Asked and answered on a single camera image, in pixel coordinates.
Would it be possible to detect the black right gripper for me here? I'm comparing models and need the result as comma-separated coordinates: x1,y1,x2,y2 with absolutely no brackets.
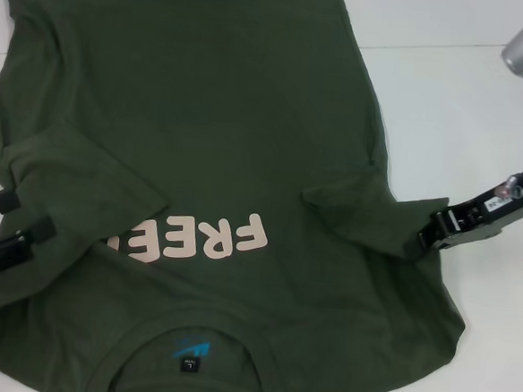
413,157,523,270

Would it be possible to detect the dark green FREE t-shirt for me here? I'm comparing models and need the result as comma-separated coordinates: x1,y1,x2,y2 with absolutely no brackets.
0,0,490,392

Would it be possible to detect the silver right wrist cable connector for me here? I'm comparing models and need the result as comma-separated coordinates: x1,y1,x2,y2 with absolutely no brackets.
502,174,523,202

